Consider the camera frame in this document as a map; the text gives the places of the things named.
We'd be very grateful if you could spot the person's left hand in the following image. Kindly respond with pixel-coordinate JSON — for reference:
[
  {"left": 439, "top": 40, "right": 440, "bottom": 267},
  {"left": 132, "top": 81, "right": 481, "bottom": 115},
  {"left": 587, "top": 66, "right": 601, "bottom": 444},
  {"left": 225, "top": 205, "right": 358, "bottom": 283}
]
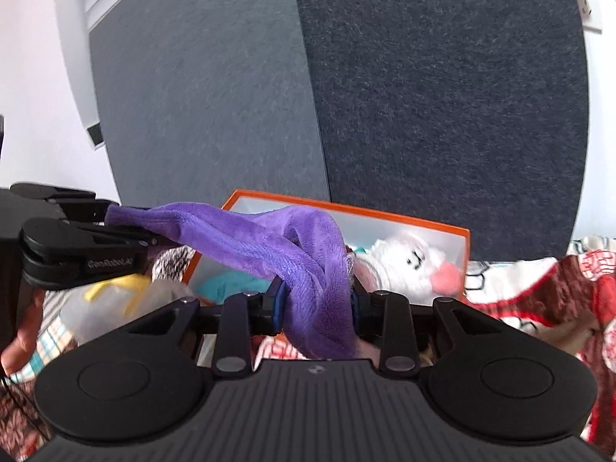
[{"left": 0, "top": 293, "right": 45, "bottom": 378}]

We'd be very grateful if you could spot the clear plastic storage box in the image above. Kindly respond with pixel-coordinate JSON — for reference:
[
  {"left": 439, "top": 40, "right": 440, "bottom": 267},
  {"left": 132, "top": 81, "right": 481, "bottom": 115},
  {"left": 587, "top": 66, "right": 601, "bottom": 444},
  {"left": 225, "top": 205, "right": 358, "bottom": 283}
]
[{"left": 59, "top": 271, "right": 204, "bottom": 348}]

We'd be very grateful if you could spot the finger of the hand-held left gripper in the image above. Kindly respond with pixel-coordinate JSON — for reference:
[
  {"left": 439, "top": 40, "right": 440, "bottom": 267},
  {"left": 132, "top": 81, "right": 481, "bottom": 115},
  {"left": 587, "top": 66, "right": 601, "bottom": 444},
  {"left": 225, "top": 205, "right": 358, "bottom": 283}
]
[
  {"left": 8, "top": 182, "right": 122, "bottom": 221},
  {"left": 20, "top": 216, "right": 163, "bottom": 291}
]

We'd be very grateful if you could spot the red and white floral blanket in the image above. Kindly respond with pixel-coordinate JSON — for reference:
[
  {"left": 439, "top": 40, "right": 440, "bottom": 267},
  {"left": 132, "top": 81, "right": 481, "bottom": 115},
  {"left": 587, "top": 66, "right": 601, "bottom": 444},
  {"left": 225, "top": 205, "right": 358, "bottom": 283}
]
[{"left": 0, "top": 235, "right": 616, "bottom": 462}]

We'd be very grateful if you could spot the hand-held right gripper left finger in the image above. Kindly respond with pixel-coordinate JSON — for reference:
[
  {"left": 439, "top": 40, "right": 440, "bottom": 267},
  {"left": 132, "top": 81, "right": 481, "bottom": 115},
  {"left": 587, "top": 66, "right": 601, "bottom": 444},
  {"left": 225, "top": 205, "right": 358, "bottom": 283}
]
[{"left": 127, "top": 276, "right": 286, "bottom": 380}]

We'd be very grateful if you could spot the white wall socket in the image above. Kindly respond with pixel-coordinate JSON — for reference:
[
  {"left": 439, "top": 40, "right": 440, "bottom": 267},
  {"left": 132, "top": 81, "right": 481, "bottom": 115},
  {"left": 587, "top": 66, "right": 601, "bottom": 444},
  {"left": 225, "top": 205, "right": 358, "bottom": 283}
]
[{"left": 569, "top": 0, "right": 606, "bottom": 35}]

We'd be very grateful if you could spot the dark grey felt panel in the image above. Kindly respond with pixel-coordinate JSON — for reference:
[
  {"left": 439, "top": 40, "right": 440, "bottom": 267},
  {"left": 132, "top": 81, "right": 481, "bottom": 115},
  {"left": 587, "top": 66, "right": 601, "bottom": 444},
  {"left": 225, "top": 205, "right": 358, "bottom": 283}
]
[{"left": 288, "top": 0, "right": 591, "bottom": 252}]

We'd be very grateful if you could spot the purple towel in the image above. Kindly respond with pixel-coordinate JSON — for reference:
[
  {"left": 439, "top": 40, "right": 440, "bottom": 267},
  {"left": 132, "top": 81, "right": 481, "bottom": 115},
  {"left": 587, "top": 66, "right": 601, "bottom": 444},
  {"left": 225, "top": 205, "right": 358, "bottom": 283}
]
[{"left": 104, "top": 202, "right": 360, "bottom": 362}]

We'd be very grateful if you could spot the white and pink plush toy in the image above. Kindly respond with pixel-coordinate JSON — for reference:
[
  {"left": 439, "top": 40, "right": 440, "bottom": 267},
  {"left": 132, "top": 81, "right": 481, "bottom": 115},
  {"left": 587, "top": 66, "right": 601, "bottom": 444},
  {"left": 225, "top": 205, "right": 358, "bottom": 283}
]
[{"left": 355, "top": 230, "right": 466, "bottom": 307}]

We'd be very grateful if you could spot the light grey felt panel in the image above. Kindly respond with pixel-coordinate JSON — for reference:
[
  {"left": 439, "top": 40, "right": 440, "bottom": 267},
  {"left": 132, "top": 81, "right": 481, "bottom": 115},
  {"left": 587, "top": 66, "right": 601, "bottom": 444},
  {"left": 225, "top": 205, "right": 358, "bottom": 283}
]
[{"left": 88, "top": 0, "right": 331, "bottom": 209}]

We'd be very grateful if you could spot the orange cardboard box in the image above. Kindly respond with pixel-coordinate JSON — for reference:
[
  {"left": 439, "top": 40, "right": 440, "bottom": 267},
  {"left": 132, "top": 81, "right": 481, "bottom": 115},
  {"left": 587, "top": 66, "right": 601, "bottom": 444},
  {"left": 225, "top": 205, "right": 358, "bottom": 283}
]
[{"left": 185, "top": 189, "right": 472, "bottom": 310}]

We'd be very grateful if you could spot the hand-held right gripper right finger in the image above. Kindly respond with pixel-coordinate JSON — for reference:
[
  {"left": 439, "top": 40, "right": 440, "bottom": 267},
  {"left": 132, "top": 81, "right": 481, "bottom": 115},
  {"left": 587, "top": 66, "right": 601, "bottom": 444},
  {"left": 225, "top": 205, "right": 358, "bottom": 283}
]
[{"left": 349, "top": 276, "right": 511, "bottom": 380}]

